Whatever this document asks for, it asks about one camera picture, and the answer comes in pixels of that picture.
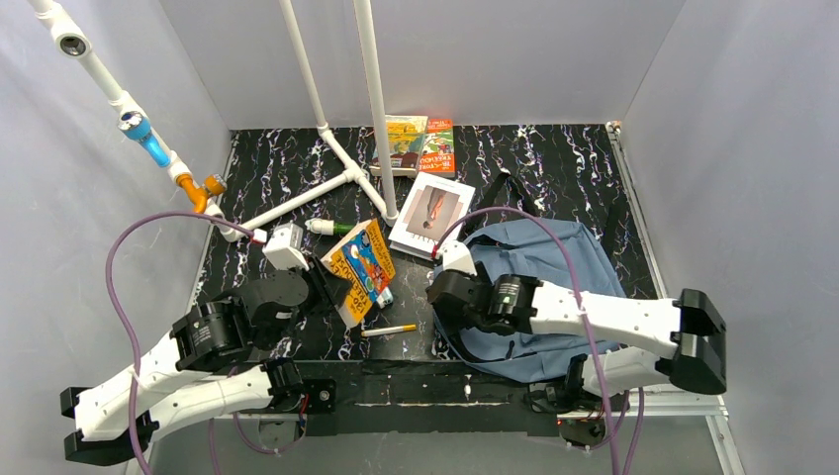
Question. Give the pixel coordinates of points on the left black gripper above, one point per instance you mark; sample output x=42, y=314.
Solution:
x=318, y=276

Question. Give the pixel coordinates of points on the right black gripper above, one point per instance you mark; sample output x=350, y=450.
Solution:
x=443, y=294

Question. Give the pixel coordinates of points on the blue student backpack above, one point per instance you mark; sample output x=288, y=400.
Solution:
x=521, y=247

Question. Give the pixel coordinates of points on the yellow illustrated book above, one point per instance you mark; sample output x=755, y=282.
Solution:
x=406, y=137

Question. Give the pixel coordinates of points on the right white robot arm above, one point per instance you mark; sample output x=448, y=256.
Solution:
x=678, y=341

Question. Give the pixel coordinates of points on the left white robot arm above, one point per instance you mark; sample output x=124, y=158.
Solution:
x=199, y=370

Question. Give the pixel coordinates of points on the white yellow marker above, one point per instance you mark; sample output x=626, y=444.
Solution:
x=389, y=330

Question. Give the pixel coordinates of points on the white blue stapler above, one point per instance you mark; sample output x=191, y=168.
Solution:
x=385, y=298

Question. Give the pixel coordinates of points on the green white pipe fitting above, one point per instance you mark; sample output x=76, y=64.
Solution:
x=325, y=227

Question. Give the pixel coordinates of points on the white art book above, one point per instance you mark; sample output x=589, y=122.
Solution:
x=432, y=206

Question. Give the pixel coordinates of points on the orange pipe valve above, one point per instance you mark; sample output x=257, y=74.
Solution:
x=202, y=196

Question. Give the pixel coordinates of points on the orange green treehouse book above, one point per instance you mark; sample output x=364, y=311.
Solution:
x=438, y=157

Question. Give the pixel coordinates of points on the blue pipe valve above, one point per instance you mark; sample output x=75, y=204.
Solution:
x=136, y=127

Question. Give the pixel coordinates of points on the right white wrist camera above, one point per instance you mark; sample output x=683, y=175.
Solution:
x=454, y=255

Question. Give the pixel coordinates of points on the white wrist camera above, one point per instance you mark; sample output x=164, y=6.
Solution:
x=282, y=247
x=454, y=255

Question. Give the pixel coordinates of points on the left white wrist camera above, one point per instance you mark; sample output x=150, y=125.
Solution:
x=282, y=247

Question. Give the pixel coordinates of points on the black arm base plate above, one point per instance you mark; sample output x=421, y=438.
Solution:
x=405, y=396

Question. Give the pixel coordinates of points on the aluminium rail frame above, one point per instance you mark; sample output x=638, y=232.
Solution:
x=665, y=429

